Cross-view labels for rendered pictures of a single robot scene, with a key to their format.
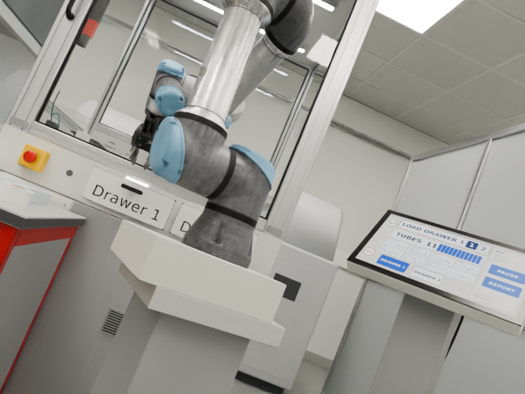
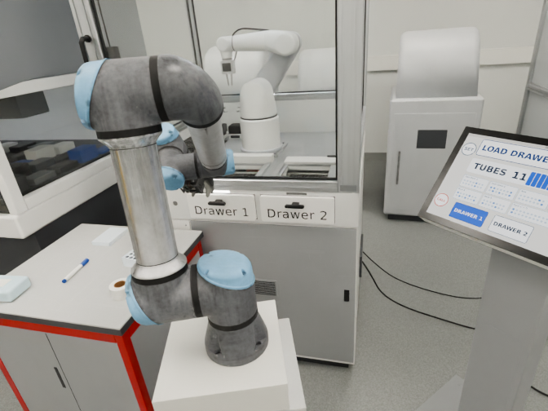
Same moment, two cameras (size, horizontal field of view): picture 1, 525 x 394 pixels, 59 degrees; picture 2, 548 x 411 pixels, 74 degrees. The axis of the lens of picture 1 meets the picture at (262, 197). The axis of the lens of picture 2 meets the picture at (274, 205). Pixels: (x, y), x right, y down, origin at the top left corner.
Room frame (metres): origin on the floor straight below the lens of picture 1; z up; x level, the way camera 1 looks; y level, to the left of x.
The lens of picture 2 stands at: (0.43, -0.32, 1.49)
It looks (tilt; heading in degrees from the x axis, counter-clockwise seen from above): 25 degrees down; 24
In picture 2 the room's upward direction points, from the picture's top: 5 degrees counter-clockwise
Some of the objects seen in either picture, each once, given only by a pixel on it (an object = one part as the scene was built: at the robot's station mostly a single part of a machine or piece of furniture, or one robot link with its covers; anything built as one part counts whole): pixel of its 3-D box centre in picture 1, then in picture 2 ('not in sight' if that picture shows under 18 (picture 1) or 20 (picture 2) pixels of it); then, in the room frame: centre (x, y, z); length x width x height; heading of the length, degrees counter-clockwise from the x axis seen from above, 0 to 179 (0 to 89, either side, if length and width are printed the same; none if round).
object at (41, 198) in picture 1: (25, 192); (143, 254); (1.31, 0.62, 0.78); 0.12 x 0.08 x 0.04; 177
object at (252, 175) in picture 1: (241, 182); (225, 285); (0.99, 0.05, 1.00); 0.13 x 0.12 x 0.14; 120
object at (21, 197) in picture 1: (15, 195); (121, 289); (1.12, 0.55, 0.78); 0.07 x 0.07 x 0.04
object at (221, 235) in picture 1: (223, 234); (234, 325); (0.99, 0.05, 0.88); 0.15 x 0.15 x 0.10
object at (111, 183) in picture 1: (129, 198); (221, 206); (1.59, 0.42, 0.87); 0.29 x 0.02 x 0.11; 97
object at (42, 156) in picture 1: (33, 158); not in sight; (1.53, 0.74, 0.88); 0.07 x 0.05 x 0.07; 97
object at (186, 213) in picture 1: (214, 234); (296, 209); (1.63, 0.10, 0.87); 0.29 x 0.02 x 0.11; 97
